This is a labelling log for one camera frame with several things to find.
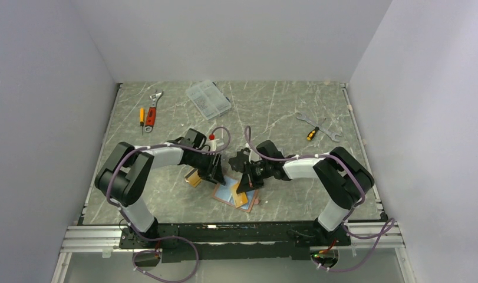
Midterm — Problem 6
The silver open end wrench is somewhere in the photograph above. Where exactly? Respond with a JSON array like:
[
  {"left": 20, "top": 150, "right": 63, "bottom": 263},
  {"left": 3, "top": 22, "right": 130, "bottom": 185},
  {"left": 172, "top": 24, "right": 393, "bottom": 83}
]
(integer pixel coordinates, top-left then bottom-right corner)
[{"left": 296, "top": 112, "right": 341, "bottom": 142}]

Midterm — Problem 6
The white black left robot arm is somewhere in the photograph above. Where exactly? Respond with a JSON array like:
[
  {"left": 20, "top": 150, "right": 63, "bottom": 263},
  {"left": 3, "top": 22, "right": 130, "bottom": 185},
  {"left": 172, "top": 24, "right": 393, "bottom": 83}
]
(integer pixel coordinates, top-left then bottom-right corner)
[{"left": 94, "top": 129, "right": 226, "bottom": 248}]

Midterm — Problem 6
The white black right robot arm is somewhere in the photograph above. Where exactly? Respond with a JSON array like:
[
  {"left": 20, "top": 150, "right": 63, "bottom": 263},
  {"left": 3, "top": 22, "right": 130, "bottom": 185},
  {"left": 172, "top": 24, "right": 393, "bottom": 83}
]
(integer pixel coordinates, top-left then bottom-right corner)
[{"left": 228, "top": 140, "right": 375, "bottom": 245}]

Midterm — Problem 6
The clear plastic screw box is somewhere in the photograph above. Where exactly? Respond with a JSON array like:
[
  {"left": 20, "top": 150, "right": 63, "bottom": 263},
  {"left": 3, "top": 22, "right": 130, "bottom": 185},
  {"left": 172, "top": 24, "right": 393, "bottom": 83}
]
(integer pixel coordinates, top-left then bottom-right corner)
[{"left": 185, "top": 80, "right": 232, "bottom": 120}]

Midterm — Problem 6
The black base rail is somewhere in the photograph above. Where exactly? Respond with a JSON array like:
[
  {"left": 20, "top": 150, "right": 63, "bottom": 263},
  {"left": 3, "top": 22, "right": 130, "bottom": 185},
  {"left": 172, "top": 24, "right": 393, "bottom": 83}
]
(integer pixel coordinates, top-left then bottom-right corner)
[{"left": 119, "top": 221, "right": 351, "bottom": 263}]

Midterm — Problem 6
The black card stack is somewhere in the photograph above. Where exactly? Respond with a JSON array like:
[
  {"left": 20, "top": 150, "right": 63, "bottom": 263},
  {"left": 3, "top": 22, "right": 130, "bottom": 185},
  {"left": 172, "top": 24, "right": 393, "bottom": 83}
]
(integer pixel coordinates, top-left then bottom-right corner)
[{"left": 228, "top": 150, "right": 249, "bottom": 173}]

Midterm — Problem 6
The tan leather card holder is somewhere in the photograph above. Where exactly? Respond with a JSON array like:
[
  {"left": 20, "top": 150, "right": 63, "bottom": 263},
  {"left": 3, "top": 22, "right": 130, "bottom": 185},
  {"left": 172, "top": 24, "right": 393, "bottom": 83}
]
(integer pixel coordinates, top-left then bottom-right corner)
[{"left": 212, "top": 176, "right": 259, "bottom": 213}]

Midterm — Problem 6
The red handled adjustable wrench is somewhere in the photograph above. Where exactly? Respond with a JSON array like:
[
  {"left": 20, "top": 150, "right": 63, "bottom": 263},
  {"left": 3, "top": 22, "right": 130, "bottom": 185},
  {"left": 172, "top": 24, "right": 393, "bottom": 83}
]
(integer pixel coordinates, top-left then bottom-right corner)
[{"left": 144, "top": 91, "right": 163, "bottom": 133}]

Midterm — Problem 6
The yellow black screwdriver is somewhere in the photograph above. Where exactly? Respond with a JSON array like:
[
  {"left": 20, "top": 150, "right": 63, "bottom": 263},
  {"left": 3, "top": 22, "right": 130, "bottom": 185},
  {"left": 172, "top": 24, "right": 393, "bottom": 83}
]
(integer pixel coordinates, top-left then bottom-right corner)
[{"left": 306, "top": 118, "right": 326, "bottom": 141}]

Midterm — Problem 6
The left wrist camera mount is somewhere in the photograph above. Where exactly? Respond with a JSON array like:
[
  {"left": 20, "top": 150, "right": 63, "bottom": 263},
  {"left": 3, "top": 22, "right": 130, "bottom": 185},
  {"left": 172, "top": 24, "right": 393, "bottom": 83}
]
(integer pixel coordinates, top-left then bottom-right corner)
[{"left": 205, "top": 134, "right": 225, "bottom": 152}]

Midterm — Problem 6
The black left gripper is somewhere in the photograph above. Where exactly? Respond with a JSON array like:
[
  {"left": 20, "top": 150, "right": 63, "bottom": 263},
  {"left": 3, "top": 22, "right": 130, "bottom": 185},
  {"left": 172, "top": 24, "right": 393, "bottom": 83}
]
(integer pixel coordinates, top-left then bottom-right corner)
[{"left": 187, "top": 150, "right": 226, "bottom": 185}]

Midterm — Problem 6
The small yellow handled screwdriver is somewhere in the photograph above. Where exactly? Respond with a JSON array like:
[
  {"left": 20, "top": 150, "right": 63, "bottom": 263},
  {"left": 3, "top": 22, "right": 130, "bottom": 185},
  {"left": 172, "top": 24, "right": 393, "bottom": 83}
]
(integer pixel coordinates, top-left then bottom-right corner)
[{"left": 139, "top": 108, "right": 145, "bottom": 134}]

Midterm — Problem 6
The gold VIP card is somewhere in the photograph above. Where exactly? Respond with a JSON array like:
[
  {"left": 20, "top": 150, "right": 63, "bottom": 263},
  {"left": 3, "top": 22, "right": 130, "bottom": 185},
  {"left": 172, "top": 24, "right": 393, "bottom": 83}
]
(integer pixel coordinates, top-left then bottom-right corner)
[{"left": 230, "top": 183, "right": 248, "bottom": 208}]

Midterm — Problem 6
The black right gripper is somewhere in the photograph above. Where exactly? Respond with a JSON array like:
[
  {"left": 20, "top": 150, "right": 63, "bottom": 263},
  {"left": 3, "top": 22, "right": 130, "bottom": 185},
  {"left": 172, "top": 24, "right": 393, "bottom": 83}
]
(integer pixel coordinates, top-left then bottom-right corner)
[{"left": 237, "top": 161, "right": 272, "bottom": 194}]

